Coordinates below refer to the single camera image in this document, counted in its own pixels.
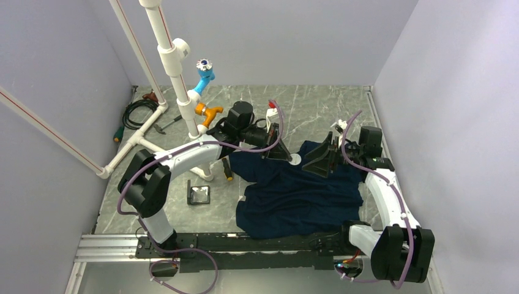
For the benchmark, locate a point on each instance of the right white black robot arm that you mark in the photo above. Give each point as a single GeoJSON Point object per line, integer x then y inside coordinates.
{"type": "Point", "coordinates": [402, 251]}

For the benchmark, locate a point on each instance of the aluminium rail frame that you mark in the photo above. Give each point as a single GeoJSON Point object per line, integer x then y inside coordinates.
{"type": "Point", "coordinates": [102, 249]}

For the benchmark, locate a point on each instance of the small hammer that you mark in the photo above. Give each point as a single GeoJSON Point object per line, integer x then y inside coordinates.
{"type": "Point", "coordinates": [161, 129]}

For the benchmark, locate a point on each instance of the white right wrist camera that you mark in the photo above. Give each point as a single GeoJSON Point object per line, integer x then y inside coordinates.
{"type": "Point", "coordinates": [339, 126]}

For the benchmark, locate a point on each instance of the green handled screwdriver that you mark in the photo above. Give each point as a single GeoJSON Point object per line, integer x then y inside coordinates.
{"type": "Point", "coordinates": [118, 135]}

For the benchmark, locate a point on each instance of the orange faucet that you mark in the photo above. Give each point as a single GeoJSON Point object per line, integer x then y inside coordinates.
{"type": "Point", "coordinates": [209, 113]}

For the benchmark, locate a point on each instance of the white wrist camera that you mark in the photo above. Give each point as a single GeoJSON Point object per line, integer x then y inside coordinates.
{"type": "Point", "coordinates": [273, 116]}
{"type": "Point", "coordinates": [339, 126]}

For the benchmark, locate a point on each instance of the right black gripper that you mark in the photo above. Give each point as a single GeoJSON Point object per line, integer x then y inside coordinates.
{"type": "Point", "coordinates": [325, 157]}

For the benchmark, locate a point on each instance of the navy blue t-shirt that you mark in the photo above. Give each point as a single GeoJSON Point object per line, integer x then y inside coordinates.
{"type": "Point", "coordinates": [283, 200]}

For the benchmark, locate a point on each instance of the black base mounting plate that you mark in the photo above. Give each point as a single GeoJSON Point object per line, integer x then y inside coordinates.
{"type": "Point", "coordinates": [238, 251]}

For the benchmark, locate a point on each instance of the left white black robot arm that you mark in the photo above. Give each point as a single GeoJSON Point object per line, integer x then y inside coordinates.
{"type": "Point", "coordinates": [145, 184]}

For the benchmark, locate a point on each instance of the white PVC pipe frame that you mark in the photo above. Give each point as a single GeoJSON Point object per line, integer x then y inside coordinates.
{"type": "Point", "coordinates": [177, 51]}

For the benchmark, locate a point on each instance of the brown handled tool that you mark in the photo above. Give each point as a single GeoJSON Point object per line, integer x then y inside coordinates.
{"type": "Point", "coordinates": [151, 96]}

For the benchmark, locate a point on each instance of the small square black tray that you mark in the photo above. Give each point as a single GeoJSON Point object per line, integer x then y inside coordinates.
{"type": "Point", "coordinates": [198, 195]}

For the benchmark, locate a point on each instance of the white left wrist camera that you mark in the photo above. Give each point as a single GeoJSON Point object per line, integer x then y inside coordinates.
{"type": "Point", "coordinates": [273, 116]}

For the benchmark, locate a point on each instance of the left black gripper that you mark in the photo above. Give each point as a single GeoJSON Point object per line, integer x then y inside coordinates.
{"type": "Point", "coordinates": [279, 150]}

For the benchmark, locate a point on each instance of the blue faucet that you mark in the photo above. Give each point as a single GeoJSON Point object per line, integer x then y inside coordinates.
{"type": "Point", "coordinates": [205, 70]}

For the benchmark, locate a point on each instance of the yellow black screwdriver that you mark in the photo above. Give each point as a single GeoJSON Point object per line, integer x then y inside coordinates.
{"type": "Point", "coordinates": [227, 169]}

